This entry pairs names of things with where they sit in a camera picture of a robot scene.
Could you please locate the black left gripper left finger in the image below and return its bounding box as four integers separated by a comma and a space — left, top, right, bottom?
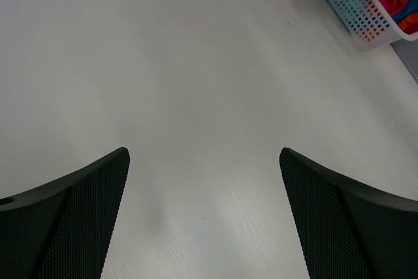
1, 147, 130, 278

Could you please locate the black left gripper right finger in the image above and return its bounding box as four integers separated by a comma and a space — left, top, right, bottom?
279, 148, 417, 278

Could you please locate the white perforated plastic basket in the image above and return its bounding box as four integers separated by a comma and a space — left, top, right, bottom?
327, 0, 417, 50

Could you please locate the orange garment in basket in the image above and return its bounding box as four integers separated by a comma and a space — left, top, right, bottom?
398, 12, 418, 35

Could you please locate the blue garment in basket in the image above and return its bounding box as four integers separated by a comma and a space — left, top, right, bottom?
392, 7, 417, 24

